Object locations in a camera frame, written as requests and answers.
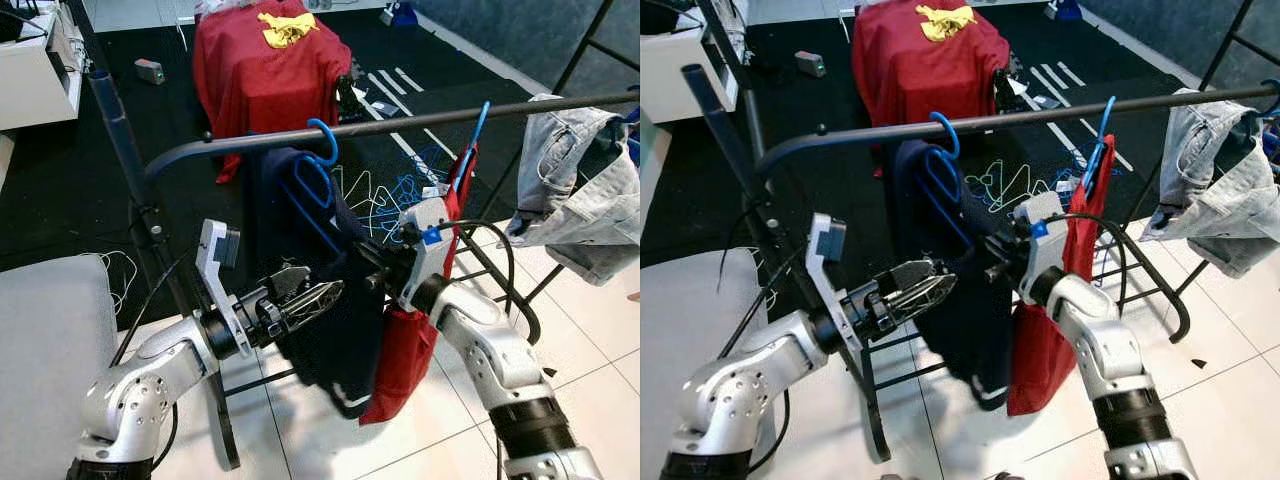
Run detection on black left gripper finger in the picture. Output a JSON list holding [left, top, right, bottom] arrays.
[[283, 280, 347, 327], [875, 258, 936, 293], [262, 264, 313, 298], [890, 272, 959, 319]]

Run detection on navy blue shirt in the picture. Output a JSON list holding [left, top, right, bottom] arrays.
[[890, 140, 1036, 413], [248, 148, 396, 421]]

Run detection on blue plastic hanger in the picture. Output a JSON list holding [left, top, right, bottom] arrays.
[[462, 100, 493, 181], [915, 111, 976, 251], [275, 118, 346, 256], [1085, 95, 1118, 191]]

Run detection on red shirt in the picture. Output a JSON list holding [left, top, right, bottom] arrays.
[[1007, 135, 1119, 418], [360, 145, 479, 426]]

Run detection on black metal clothes rack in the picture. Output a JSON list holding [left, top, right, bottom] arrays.
[[85, 65, 641, 471], [682, 62, 1280, 463]]

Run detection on grey upholstered ottoman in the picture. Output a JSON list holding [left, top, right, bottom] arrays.
[[0, 253, 119, 480], [640, 248, 776, 480]]

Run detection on red cloth covered chair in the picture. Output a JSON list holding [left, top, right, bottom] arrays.
[[852, 0, 1013, 151], [192, 5, 353, 186]]

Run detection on light grey denim shorts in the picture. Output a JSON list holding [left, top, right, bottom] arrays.
[[1140, 88, 1280, 279], [505, 95, 641, 286]]

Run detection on yellow crumpled cloth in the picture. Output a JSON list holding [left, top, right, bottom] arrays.
[[917, 5, 978, 43], [257, 12, 321, 49]]

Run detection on white low cabinet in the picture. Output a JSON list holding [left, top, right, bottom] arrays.
[[640, 10, 741, 126], [0, 0, 86, 131]]

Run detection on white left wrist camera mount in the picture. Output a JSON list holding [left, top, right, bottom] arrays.
[[806, 213, 863, 351], [195, 219, 253, 359]]

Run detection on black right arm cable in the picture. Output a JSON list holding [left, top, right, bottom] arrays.
[[1065, 213, 1136, 301], [445, 220, 517, 306]]

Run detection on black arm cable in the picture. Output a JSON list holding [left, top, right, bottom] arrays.
[[1065, 213, 1136, 301], [718, 255, 801, 476], [445, 220, 517, 306], [108, 255, 186, 471]]

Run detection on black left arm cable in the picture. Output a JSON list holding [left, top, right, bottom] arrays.
[[718, 255, 801, 476], [108, 255, 186, 471]]

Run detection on white wire bundle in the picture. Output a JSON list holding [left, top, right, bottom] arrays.
[[80, 250, 138, 313]]

